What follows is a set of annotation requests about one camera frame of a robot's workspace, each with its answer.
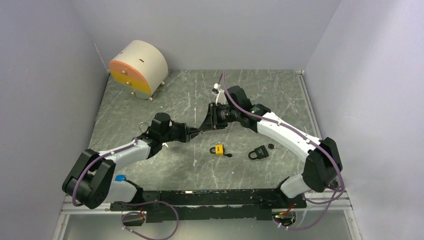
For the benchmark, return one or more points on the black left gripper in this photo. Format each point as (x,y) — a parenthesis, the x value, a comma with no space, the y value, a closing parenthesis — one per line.
(187,133)

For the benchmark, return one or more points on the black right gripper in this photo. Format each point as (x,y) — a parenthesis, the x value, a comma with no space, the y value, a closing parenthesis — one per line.
(211,121)

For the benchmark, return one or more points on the yellow padlock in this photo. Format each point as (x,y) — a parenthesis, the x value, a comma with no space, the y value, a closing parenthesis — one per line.
(218,150)

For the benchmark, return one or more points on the black padlock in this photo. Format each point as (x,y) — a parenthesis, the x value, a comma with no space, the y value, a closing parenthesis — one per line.
(258,153)

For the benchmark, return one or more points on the small brass padlock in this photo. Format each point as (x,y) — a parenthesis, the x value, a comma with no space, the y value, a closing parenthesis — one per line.
(143,127)

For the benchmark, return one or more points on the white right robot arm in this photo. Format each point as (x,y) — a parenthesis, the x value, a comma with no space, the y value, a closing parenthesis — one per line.
(321,158)

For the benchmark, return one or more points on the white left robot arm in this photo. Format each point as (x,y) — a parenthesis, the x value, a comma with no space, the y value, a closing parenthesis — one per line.
(93,178)

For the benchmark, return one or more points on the round cream drawer cabinet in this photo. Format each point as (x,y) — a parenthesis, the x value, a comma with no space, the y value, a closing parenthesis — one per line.
(140,68)

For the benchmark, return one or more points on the blue round cap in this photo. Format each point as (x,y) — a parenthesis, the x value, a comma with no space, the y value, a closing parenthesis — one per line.
(120,178)

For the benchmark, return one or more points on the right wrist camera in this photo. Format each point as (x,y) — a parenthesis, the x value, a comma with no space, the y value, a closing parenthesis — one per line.
(220,98)

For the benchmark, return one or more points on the black base frame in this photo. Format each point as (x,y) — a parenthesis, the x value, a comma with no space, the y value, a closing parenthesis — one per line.
(219,204)

